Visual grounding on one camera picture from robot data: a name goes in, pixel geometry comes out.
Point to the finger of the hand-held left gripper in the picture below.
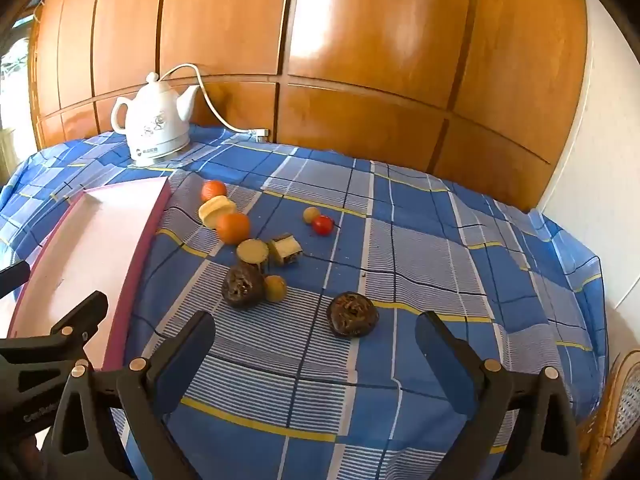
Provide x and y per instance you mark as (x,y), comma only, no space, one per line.
(12,277)
(55,332)

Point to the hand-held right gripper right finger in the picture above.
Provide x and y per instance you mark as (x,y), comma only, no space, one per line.
(442,365)

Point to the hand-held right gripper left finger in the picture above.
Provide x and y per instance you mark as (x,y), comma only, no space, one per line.
(190,345)

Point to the pink-rimmed white cardboard tray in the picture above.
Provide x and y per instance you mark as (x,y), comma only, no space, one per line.
(90,240)

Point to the small tan potato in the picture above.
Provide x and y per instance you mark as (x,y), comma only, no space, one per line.
(275,288)

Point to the dark round cake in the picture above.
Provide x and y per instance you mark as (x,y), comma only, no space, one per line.
(351,314)

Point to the orange tangerine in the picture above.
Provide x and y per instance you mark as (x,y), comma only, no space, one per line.
(214,190)
(233,228)

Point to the split sugarcane chunk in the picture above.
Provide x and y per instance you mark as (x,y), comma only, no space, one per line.
(285,249)

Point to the yellow fruit wedge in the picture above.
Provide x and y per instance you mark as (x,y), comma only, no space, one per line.
(217,211)

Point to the red cherry tomato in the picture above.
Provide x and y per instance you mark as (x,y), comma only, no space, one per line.
(323,225)

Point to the blue plaid tablecloth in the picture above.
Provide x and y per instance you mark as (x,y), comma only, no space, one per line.
(400,240)

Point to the wicker chair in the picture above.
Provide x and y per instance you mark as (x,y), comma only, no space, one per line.
(625,410)

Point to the white ceramic electric kettle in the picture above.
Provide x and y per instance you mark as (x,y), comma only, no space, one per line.
(261,134)
(155,120)

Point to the wooden glazed door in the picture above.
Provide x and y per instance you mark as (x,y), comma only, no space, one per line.
(15,60)

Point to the wooden panelled wardrobe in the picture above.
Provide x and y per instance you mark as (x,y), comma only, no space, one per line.
(375,35)

